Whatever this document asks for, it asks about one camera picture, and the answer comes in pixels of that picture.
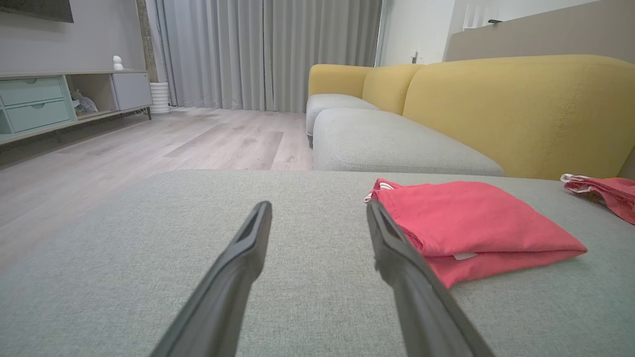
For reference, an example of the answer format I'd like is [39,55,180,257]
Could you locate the red and white jersey garment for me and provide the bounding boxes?
[364,178,588,289]

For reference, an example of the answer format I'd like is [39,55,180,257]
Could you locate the white upright items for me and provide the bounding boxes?
[462,4,490,31]

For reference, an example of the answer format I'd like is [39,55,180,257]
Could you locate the mint green cabinet drawer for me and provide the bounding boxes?
[0,77,65,107]
[4,98,72,133]

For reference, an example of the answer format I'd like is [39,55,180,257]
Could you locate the wooden media cabinet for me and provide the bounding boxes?
[0,69,153,145]

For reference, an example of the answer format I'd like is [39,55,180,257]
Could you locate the white ribbed cylinder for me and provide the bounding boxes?
[150,82,171,116]

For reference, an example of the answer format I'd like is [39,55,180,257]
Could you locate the plain red garment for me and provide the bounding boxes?
[561,174,635,226]

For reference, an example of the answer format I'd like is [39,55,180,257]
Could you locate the grey cabinet door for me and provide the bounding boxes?
[110,72,153,112]

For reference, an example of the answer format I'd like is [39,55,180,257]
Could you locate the grey plush toy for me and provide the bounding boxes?
[70,89,99,116]

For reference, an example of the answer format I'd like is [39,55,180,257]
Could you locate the grey curtain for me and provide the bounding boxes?
[265,0,383,113]
[155,0,268,112]

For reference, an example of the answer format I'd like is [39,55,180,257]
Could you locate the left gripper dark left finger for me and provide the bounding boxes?
[149,201,273,357]

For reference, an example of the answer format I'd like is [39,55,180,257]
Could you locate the yellow and grey sofa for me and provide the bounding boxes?
[305,55,635,180]
[0,170,635,357]

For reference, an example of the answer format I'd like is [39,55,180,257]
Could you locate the dark wall television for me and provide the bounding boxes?
[0,0,74,24]

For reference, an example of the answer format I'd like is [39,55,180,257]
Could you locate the beige low partition panel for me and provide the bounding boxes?
[443,0,635,63]

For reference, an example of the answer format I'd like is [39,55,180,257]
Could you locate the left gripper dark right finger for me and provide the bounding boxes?
[366,199,497,357]

